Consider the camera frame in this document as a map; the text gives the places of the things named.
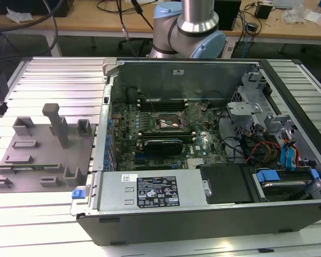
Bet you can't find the small black box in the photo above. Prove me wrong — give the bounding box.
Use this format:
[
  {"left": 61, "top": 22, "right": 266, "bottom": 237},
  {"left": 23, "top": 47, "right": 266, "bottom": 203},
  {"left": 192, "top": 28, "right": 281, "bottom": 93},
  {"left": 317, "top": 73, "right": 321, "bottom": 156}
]
[{"left": 255, "top": 3, "right": 273, "bottom": 20}]

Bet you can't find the red yellow wire bundle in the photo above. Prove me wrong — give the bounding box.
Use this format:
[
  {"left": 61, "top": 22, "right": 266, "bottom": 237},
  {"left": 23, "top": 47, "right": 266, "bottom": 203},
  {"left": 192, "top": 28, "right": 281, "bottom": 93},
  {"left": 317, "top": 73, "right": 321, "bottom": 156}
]
[{"left": 245, "top": 141, "right": 282, "bottom": 164}]

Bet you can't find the silver metal handle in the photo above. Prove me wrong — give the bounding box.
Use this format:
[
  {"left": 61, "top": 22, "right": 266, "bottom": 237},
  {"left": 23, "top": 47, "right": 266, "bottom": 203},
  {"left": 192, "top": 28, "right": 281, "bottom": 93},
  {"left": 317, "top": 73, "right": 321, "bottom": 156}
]
[{"left": 202, "top": 179, "right": 213, "bottom": 198}]

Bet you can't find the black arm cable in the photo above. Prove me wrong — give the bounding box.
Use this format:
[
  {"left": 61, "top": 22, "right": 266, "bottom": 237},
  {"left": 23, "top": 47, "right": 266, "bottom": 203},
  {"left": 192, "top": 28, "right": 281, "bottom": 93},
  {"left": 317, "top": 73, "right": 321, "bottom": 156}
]
[{"left": 0, "top": 0, "right": 70, "bottom": 65}]

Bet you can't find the crumpled white paper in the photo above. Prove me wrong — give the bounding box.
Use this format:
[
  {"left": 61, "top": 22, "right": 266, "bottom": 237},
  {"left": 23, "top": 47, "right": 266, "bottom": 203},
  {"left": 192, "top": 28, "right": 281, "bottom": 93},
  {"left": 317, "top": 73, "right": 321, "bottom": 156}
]
[{"left": 5, "top": 6, "right": 34, "bottom": 24}]

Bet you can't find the metal socket cover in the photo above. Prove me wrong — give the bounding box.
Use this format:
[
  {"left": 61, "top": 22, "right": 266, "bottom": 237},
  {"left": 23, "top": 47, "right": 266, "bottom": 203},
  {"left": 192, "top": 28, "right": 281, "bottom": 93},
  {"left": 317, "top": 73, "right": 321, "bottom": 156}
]
[{"left": 180, "top": 102, "right": 205, "bottom": 127}]

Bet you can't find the wooden desk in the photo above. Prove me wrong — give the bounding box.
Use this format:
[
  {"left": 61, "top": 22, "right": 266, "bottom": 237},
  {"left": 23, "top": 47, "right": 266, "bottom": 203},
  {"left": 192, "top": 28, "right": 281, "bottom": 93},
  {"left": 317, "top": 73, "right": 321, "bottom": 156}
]
[
  {"left": 224, "top": 0, "right": 321, "bottom": 54},
  {"left": 0, "top": 0, "right": 156, "bottom": 57}
]

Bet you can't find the black printed label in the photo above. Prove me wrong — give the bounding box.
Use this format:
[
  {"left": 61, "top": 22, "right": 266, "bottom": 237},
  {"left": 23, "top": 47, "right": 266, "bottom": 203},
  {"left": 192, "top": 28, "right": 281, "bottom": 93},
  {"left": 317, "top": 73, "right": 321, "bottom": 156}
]
[{"left": 137, "top": 176, "right": 179, "bottom": 208}]

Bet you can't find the grey metal drive cage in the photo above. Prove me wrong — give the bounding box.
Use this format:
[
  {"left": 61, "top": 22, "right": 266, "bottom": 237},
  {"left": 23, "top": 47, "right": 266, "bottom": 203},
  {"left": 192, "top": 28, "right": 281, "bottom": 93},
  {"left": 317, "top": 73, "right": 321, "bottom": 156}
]
[{"left": 226, "top": 70, "right": 304, "bottom": 168}]

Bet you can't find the grey power supply unit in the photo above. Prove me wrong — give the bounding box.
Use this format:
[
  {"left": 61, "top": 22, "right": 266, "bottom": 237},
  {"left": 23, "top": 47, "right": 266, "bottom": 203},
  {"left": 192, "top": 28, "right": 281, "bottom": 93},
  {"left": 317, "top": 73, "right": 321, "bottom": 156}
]
[{"left": 97, "top": 171, "right": 208, "bottom": 215}]

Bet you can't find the CPU socket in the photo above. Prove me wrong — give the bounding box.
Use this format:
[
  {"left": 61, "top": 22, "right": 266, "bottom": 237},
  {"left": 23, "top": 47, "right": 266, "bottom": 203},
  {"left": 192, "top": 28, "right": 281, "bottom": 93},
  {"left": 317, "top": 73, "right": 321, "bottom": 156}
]
[{"left": 154, "top": 111, "right": 185, "bottom": 132}]

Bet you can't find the black PC case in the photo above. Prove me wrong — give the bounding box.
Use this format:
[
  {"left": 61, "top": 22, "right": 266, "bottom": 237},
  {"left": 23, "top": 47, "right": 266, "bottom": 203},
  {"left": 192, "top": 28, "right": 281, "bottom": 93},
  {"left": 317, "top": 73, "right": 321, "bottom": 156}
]
[{"left": 71, "top": 57, "right": 321, "bottom": 246}]

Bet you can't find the white barcode sticker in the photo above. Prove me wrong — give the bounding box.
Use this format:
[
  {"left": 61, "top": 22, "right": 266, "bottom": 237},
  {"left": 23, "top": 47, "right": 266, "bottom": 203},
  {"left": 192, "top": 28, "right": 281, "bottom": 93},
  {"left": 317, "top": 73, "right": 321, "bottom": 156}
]
[{"left": 121, "top": 173, "right": 138, "bottom": 183}]

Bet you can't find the large black monitor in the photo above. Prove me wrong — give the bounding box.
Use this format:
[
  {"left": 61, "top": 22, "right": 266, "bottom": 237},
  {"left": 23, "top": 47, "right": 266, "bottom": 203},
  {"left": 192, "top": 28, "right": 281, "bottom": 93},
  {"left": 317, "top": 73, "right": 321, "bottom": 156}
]
[{"left": 0, "top": 0, "right": 75, "bottom": 17}]

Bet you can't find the black RAM slot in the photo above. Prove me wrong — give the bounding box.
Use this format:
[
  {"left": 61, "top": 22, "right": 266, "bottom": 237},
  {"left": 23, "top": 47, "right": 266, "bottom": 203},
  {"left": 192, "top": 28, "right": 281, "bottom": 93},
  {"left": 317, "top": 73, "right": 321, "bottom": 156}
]
[
  {"left": 137, "top": 100, "right": 188, "bottom": 105},
  {"left": 137, "top": 103, "right": 188, "bottom": 108},
  {"left": 137, "top": 129, "right": 196, "bottom": 133},
  {"left": 137, "top": 137, "right": 196, "bottom": 140},
  {"left": 137, "top": 134, "right": 196, "bottom": 138},
  {"left": 137, "top": 97, "right": 188, "bottom": 102},
  {"left": 137, "top": 107, "right": 188, "bottom": 112},
  {"left": 137, "top": 132, "right": 196, "bottom": 135}
]

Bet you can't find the black plastic cover panel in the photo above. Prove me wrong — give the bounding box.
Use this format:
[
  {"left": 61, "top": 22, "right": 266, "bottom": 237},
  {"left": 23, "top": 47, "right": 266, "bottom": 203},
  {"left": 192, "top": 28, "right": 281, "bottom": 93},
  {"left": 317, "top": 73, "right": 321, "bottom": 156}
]
[{"left": 196, "top": 163, "right": 255, "bottom": 206}]

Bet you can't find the thin wire locking lever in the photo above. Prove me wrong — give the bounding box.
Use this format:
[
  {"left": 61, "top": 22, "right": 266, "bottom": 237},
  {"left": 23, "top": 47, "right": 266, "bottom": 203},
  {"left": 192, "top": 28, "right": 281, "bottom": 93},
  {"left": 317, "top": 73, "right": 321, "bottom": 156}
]
[{"left": 146, "top": 93, "right": 159, "bottom": 116}]

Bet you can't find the hard disk in blue carrier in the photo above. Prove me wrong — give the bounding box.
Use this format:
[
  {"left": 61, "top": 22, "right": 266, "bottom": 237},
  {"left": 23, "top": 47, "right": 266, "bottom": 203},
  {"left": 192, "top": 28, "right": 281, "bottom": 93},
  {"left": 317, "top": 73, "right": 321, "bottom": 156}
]
[{"left": 254, "top": 168, "right": 321, "bottom": 203}]

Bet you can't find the blue flat data cable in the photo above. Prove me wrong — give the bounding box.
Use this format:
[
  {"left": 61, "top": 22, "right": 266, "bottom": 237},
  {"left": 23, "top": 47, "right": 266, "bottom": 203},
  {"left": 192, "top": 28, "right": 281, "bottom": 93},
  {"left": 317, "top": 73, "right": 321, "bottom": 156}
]
[
  {"left": 288, "top": 143, "right": 302, "bottom": 172},
  {"left": 279, "top": 144, "right": 290, "bottom": 172}
]

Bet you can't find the grey parts rack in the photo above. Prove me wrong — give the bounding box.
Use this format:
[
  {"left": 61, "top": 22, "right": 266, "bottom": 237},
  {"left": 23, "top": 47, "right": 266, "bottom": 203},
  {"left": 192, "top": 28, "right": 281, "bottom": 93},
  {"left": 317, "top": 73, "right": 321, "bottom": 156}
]
[{"left": 0, "top": 103, "right": 98, "bottom": 193}]

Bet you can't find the silver chipset heatsink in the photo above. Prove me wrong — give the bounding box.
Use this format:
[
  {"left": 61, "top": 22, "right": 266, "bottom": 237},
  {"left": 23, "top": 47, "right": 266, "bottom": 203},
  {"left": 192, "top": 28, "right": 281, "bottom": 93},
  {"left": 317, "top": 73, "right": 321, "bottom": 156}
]
[{"left": 186, "top": 157, "right": 204, "bottom": 169}]

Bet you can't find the black computer tower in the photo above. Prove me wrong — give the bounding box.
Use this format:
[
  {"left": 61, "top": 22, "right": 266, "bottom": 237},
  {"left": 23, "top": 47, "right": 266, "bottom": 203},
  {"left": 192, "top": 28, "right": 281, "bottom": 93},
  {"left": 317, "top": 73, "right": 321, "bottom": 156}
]
[{"left": 215, "top": 0, "right": 243, "bottom": 32}]

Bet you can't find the green motherboard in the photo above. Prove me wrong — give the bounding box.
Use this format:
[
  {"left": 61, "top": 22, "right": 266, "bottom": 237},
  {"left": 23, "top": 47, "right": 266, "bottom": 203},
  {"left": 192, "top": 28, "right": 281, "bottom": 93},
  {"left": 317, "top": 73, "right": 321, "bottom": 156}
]
[{"left": 106, "top": 99, "right": 231, "bottom": 172}]

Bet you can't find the blue case latch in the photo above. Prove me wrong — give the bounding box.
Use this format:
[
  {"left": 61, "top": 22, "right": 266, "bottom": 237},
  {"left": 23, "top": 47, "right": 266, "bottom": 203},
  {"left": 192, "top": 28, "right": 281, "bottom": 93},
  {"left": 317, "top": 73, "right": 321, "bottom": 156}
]
[{"left": 72, "top": 187, "right": 86, "bottom": 199}]

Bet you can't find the black graphics card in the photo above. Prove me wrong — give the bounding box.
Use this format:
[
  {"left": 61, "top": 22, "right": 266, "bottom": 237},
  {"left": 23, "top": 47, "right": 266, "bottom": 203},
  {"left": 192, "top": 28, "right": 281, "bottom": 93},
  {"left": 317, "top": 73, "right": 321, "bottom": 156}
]
[{"left": 136, "top": 138, "right": 185, "bottom": 156}]

